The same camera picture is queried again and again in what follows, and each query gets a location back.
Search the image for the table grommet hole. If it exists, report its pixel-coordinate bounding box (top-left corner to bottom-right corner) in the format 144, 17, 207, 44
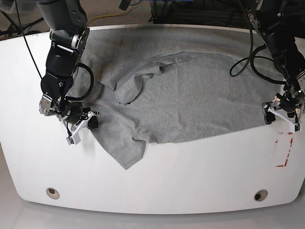
46, 187, 60, 200
254, 189, 268, 202

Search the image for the black white gripper body image-right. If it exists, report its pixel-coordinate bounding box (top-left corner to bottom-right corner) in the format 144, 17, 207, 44
261, 73, 305, 132

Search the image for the left table grommet hole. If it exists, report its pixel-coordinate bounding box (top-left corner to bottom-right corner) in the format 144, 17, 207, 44
46, 187, 60, 200

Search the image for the right table grommet hole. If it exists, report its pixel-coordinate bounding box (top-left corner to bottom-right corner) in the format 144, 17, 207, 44
254, 189, 268, 202

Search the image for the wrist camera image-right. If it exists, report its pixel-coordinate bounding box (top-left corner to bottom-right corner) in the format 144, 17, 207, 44
293, 123, 302, 132

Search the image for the grey T-shirt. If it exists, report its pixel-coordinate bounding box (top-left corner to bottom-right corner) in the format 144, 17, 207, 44
81, 27, 281, 169

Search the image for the black white gripper body image-left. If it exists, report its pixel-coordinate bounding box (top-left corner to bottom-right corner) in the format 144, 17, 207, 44
39, 94, 99, 136

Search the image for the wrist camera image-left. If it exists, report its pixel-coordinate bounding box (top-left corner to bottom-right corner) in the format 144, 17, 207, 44
66, 134, 81, 145

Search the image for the black arm cable image-left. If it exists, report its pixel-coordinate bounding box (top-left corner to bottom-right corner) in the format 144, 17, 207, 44
64, 63, 94, 102

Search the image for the red tape marking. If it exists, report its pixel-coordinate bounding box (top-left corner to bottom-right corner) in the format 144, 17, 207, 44
273, 132, 294, 167

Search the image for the yellow cable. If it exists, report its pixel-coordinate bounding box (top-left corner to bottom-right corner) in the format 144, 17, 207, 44
87, 8, 134, 23

